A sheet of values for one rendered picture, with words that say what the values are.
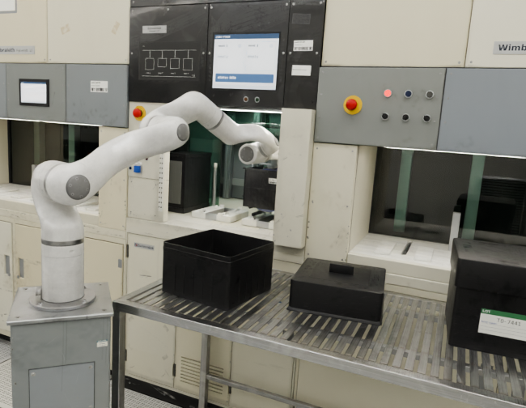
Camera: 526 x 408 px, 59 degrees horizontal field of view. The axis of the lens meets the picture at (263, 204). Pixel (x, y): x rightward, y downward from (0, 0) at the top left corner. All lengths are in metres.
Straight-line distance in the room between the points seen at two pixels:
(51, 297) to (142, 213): 0.80
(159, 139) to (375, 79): 0.78
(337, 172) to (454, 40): 0.59
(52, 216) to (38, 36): 1.31
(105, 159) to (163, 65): 0.75
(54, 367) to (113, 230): 0.95
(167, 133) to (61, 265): 0.51
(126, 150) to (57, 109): 1.01
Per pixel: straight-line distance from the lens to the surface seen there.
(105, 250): 2.38
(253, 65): 1.90
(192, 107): 1.67
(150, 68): 2.15
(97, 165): 1.46
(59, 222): 1.47
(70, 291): 1.52
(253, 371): 2.12
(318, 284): 1.46
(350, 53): 1.80
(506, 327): 1.43
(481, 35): 1.75
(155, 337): 2.33
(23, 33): 2.70
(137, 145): 1.54
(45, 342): 1.50
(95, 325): 1.48
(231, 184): 2.93
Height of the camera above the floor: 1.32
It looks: 9 degrees down
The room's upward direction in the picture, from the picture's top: 4 degrees clockwise
